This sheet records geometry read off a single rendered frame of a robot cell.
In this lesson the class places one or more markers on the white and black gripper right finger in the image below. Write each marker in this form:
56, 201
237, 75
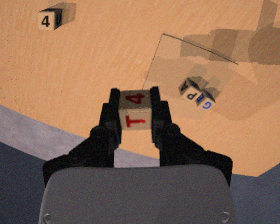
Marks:
174, 146

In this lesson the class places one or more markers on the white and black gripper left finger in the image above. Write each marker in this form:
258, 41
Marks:
98, 149

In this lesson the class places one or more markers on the tan flat mat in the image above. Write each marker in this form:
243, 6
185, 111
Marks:
174, 61

